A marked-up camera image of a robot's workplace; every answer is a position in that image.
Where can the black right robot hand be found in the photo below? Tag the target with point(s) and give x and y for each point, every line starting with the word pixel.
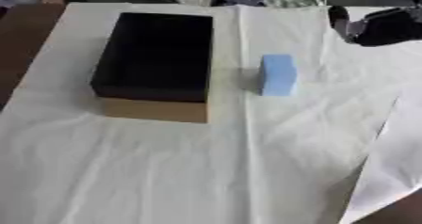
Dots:
pixel 390 27

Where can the tan cardboard box black inside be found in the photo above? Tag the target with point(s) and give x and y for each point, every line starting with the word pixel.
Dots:
pixel 156 64

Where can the light blue rectangular block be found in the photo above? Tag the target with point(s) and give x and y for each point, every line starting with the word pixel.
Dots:
pixel 278 74

